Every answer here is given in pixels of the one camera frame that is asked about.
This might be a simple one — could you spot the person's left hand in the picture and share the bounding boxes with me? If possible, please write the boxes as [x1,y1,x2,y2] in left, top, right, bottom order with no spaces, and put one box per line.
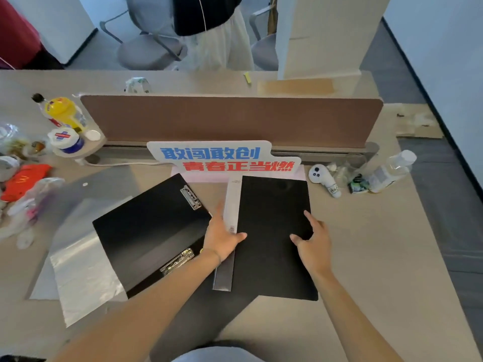
[203,201,248,264]

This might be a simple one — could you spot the person's right hand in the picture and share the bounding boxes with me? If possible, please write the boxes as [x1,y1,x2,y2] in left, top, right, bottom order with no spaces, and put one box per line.
[289,210,333,279]

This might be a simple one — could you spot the long white grey strip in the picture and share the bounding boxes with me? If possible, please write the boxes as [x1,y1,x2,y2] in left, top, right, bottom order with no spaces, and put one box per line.
[212,179,242,292]

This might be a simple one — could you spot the plain black board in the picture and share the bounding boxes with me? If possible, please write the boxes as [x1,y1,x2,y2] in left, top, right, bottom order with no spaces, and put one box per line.
[229,175,319,301]

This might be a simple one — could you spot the person's right forearm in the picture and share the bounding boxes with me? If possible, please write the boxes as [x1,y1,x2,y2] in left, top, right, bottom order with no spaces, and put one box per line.
[312,270,405,362]

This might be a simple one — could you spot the person's left forearm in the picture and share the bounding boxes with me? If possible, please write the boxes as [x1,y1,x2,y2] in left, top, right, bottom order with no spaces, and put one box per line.
[48,249,222,362]

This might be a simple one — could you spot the white sign blue red letters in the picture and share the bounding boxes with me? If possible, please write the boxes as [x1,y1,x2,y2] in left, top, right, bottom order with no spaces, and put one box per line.
[146,140,302,174]

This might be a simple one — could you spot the white toy figure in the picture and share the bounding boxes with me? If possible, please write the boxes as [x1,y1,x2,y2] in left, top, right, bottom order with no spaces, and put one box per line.
[308,164,342,199]

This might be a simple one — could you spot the black clipboard with metal clips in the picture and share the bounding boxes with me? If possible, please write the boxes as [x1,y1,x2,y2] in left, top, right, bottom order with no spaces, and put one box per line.
[92,173,212,299]

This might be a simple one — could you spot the small green black packet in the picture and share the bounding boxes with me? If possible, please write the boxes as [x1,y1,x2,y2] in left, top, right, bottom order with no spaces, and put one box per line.
[347,175,370,195]

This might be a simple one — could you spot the crumpled clear wrapper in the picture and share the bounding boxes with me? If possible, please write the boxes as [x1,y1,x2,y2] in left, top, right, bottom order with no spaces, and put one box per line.
[327,154,369,187]

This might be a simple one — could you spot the brown desk divider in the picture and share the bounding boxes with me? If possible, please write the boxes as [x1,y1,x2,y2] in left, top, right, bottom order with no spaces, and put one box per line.
[80,94,384,149]

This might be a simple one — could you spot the clear water bottle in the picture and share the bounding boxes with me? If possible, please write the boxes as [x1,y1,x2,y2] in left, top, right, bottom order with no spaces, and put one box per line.
[368,149,417,194]

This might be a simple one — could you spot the grey sheet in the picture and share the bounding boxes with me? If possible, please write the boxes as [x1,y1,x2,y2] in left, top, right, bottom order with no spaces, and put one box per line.
[26,165,141,301]

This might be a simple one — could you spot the person's white shirt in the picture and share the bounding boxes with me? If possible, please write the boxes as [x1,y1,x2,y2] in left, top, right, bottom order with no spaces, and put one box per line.
[171,346,265,362]

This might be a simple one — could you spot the round beige shelf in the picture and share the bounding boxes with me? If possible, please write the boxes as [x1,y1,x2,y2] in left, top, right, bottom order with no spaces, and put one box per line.
[51,123,108,159]

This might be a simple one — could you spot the brown cardboard piece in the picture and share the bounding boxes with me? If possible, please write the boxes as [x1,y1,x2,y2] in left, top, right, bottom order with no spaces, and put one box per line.
[257,78,336,97]

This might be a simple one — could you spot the clear plastic sleeve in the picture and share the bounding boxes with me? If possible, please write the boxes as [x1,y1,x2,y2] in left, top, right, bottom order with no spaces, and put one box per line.
[50,196,133,329]

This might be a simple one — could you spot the clear crumpled plastic bag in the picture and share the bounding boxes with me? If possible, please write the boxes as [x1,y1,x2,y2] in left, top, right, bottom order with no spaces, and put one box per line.
[124,77,152,94]

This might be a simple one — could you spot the white jar blue label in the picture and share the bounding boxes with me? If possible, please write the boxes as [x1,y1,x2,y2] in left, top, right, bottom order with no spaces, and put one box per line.
[48,127,85,154]

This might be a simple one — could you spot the grey office chair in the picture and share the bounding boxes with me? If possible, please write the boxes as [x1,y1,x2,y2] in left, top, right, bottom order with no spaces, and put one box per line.
[249,5,279,71]
[100,0,188,71]

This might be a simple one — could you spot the yellow bottle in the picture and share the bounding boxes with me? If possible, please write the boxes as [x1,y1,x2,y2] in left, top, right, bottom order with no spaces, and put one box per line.
[45,97,86,133]

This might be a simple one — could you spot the white plastic bag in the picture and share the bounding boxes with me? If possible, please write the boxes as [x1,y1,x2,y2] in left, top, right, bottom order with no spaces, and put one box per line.
[0,177,65,250]

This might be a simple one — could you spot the red orange paper bag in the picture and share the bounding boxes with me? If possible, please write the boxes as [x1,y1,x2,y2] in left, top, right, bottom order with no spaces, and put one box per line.
[0,163,53,203]

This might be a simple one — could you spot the black-capped bottle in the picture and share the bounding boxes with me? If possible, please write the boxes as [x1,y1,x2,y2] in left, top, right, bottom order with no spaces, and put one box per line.
[31,93,62,127]

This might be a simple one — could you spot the clear snack packaging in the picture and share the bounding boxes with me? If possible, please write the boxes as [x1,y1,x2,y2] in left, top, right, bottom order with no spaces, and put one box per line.
[0,123,50,159]

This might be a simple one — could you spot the red fabric item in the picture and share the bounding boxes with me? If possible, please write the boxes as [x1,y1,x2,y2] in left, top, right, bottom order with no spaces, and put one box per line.
[0,0,42,70]

